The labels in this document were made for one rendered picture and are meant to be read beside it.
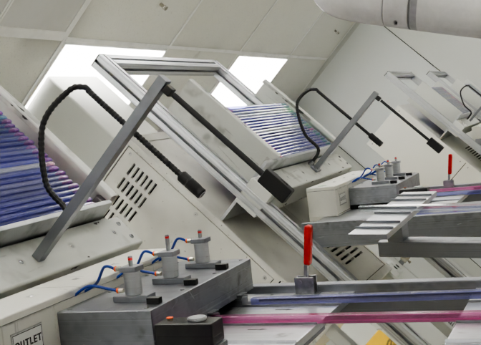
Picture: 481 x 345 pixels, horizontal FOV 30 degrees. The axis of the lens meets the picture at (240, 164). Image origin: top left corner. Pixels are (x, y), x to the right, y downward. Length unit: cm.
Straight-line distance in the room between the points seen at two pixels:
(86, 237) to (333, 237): 88
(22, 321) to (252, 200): 117
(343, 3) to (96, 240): 56
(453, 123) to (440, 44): 324
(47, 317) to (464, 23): 65
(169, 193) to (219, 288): 106
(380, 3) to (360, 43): 777
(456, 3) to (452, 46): 762
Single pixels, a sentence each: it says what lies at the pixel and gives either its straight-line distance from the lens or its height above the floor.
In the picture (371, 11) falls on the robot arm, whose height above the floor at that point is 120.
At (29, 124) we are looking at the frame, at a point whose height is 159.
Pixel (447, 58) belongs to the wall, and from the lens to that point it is 882.
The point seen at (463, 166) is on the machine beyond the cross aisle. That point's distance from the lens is 570.
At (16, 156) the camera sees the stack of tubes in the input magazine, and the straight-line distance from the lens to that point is 149.
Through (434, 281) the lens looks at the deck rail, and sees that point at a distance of 136.
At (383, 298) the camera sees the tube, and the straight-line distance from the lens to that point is 129.
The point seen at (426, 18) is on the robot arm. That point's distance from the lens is 121.
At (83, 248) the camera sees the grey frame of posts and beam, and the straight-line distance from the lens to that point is 143.
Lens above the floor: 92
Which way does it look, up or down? 13 degrees up
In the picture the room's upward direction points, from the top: 48 degrees counter-clockwise
